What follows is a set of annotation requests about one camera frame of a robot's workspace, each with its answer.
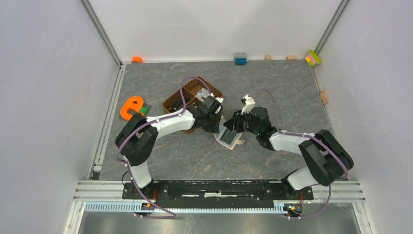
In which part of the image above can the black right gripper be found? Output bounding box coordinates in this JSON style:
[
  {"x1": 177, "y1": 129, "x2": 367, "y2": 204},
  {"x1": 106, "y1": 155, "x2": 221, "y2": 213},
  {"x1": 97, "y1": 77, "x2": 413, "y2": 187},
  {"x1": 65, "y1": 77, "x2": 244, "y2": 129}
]
[{"x1": 223, "y1": 108, "x2": 260, "y2": 136}]

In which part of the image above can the aluminium frame rail right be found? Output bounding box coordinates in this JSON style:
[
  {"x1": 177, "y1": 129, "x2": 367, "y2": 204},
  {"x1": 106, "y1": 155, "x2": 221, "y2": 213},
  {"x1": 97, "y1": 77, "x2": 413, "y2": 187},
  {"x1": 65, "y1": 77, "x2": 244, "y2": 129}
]
[{"x1": 314, "y1": 0, "x2": 351, "y2": 55}]

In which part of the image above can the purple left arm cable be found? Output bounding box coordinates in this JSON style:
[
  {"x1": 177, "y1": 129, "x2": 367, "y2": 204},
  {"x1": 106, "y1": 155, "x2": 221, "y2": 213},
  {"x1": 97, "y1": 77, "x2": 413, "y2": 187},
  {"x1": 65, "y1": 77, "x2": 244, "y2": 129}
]
[{"x1": 115, "y1": 76, "x2": 214, "y2": 220}]

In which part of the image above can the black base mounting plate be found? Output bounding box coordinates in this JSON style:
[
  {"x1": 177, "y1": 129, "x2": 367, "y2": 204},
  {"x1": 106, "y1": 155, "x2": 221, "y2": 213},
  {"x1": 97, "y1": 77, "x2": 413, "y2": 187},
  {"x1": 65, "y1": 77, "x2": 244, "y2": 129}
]
[{"x1": 141, "y1": 179, "x2": 314, "y2": 209}]

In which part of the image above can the orange round cap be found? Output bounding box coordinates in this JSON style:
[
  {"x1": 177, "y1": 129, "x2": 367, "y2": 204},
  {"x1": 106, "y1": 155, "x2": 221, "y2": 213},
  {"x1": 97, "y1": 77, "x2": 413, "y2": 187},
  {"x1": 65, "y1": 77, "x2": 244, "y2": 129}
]
[{"x1": 131, "y1": 56, "x2": 143, "y2": 63}]

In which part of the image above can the blue toy brick stack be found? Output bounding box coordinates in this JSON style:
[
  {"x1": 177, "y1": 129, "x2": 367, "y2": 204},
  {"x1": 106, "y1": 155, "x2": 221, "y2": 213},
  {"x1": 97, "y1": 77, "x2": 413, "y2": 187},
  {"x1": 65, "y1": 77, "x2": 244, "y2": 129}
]
[{"x1": 234, "y1": 52, "x2": 247, "y2": 65}]

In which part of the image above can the small green brick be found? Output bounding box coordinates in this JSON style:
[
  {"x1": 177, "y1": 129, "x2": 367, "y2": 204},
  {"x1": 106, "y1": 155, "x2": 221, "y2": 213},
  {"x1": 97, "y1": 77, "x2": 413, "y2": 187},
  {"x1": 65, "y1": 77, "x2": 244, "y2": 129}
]
[{"x1": 139, "y1": 106, "x2": 151, "y2": 116}]

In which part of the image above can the silver white card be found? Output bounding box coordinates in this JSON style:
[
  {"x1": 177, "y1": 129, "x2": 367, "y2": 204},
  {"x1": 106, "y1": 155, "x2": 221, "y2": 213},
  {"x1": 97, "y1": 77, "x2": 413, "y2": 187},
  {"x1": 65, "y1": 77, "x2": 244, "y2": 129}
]
[{"x1": 196, "y1": 89, "x2": 210, "y2": 101}]

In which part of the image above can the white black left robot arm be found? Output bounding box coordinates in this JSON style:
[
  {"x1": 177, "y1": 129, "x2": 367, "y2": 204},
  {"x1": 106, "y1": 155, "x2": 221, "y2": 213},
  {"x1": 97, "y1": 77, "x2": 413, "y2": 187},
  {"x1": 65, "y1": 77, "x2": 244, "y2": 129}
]
[{"x1": 115, "y1": 95, "x2": 224, "y2": 199}]

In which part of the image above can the orange plastic letter toy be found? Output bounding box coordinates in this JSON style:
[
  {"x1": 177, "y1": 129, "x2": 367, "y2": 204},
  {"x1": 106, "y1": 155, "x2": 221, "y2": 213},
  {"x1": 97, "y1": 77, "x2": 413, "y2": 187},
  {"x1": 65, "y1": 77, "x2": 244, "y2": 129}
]
[{"x1": 120, "y1": 96, "x2": 144, "y2": 121}]

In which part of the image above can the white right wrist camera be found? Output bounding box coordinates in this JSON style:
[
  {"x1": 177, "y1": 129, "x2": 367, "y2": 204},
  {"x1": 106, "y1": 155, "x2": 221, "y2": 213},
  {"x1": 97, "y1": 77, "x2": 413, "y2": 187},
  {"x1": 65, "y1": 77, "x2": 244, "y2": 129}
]
[{"x1": 241, "y1": 94, "x2": 256, "y2": 115}]

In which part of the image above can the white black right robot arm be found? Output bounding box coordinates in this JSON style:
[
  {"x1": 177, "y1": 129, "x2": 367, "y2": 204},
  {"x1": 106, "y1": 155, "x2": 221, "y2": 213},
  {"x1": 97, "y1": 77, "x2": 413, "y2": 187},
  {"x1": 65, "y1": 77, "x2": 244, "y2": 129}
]
[{"x1": 224, "y1": 107, "x2": 354, "y2": 199}]

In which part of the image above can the green pink yellow brick stack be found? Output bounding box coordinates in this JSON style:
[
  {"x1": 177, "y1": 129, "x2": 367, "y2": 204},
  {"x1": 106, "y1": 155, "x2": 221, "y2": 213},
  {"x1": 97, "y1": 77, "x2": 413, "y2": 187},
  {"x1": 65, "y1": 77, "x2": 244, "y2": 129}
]
[{"x1": 305, "y1": 50, "x2": 322, "y2": 67}]

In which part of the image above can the woven wicker divided basket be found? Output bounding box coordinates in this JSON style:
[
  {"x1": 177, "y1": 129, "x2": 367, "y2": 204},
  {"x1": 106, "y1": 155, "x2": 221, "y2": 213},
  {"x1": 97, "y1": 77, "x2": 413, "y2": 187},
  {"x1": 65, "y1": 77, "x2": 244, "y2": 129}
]
[{"x1": 159, "y1": 77, "x2": 223, "y2": 134}]

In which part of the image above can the aluminium frame rail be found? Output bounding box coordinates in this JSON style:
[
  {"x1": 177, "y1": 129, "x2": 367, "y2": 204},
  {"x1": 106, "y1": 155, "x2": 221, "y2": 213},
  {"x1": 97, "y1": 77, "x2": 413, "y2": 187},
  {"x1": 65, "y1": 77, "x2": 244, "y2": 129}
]
[
  {"x1": 314, "y1": 0, "x2": 351, "y2": 55},
  {"x1": 80, "y1": 0, "x2": 122, "y2": 67}
]

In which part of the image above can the dark grey credit card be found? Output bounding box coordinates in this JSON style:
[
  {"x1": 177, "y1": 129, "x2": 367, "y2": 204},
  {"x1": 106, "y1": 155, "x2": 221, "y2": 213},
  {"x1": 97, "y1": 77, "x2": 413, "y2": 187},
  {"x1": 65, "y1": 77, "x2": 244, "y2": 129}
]
[{"x1": 219, "y1": 129, "x2": 238, "y2": 146}]

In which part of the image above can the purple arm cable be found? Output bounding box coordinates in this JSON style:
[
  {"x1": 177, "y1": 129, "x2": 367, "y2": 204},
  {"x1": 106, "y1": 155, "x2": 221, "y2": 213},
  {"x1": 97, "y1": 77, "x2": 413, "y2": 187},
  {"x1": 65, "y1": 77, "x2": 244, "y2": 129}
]
[
  {"x1": 115, "y1": 76, "x2": 214, "y2": 220},
  {"x1": 248, "y1": 89, "x2": 350, "y2": 221}
]

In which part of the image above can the aluminium frame rail left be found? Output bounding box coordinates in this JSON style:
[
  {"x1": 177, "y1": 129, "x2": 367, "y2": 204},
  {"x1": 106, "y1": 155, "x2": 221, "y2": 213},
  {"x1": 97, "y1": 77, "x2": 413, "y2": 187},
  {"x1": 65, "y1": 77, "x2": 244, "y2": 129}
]
[{"x1": 80, "y1": 0, "x2": 122, "y2": 67}]

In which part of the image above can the curved wooden block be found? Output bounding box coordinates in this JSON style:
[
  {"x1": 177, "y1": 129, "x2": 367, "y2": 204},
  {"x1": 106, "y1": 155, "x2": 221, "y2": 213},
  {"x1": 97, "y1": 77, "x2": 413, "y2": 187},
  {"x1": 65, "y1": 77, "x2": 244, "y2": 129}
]
[{"x1": 319, "y1": 90, "x2": 329, "y2": 105}]

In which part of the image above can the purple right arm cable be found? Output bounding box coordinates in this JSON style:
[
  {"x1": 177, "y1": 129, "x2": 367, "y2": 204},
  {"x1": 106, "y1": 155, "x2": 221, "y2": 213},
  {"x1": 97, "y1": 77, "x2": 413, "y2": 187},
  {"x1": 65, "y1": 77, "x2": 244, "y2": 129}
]
[{"x1": 248, "y1": 89, "x2": 350, "y2": 221}]

